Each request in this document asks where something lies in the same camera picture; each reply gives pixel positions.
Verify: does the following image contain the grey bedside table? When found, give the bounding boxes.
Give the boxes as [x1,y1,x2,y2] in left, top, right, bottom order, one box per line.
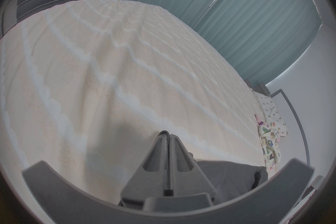
[245,79,271,95]

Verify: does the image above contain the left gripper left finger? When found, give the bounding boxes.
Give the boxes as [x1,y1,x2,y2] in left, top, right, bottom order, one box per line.
[120,130,170,209]

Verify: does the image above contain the white printed garment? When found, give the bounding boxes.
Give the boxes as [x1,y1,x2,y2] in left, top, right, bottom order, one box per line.
[258,123,282,171]

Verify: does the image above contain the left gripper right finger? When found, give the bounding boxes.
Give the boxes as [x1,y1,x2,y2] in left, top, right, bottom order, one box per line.
[170,134,218,204]

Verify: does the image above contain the black T-shirt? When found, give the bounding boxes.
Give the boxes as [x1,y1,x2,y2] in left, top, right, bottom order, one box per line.
[188,152,269,202]

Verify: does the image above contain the bed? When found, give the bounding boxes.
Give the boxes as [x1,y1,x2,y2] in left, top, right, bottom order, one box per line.
[0,0,309,192]

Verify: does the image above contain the white printed pillow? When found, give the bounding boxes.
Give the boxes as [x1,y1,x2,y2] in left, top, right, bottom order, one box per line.
[256,92,288,137]

